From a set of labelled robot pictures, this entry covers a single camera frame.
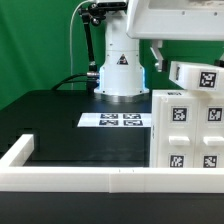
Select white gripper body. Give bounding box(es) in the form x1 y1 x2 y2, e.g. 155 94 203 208
126 0 224 41

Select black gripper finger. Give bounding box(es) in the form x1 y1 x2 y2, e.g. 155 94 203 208
214 48 224 67
150 40 167 72

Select white cabinet top block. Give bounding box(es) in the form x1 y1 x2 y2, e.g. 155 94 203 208
169 61 224 92

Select white cabinet body box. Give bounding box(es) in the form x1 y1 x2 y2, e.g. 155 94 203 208
150 90 224 168

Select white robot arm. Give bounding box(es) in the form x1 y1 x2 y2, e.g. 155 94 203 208
93 0 224 101

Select white marker base sheet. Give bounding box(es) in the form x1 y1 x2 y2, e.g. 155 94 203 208
78 113 151 128

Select black cable bundle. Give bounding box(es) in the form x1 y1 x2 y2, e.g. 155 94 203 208
50 73 100 92

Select white cable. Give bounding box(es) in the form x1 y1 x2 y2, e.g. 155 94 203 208
68 0 94 91

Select white U-shaped fence frame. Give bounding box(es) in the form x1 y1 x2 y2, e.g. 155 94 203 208
0 134 224 193

